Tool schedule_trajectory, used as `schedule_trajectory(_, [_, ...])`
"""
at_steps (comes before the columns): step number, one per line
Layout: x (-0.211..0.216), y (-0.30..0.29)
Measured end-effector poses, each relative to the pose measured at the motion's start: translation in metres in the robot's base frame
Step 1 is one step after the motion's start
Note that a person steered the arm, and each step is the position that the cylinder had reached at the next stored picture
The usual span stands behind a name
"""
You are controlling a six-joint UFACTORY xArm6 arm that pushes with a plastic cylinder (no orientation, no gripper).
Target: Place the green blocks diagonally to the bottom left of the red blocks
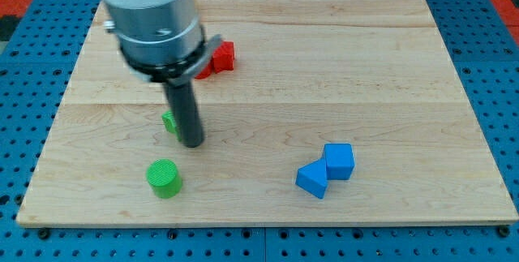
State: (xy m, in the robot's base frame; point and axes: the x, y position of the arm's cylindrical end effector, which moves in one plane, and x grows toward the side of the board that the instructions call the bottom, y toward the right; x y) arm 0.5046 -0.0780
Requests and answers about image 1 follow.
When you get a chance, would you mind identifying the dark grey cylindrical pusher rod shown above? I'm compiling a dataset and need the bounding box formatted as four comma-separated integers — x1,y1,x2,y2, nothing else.
163,81,204,148

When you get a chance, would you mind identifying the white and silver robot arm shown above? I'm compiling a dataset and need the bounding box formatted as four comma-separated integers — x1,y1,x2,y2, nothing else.
102,0,222,148

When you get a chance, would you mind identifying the red block behind arm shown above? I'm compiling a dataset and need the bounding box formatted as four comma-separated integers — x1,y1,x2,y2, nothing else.
195,62,213,79

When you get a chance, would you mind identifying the red cube block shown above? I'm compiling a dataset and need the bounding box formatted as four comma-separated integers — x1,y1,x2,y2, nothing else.
212,41,235,73

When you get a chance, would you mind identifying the green cylinder block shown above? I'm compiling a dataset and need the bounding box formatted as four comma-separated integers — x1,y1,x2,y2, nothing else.
146,159,182,199

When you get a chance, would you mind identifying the blue triangular prism block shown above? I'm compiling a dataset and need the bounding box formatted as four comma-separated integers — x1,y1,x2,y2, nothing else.
295,159,328,199

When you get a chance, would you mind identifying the light wooden board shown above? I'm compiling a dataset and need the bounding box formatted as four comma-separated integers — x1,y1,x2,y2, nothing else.
16,0,518,229

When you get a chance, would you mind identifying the blue cube block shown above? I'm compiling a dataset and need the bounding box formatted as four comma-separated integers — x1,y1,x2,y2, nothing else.
323,143,355,180

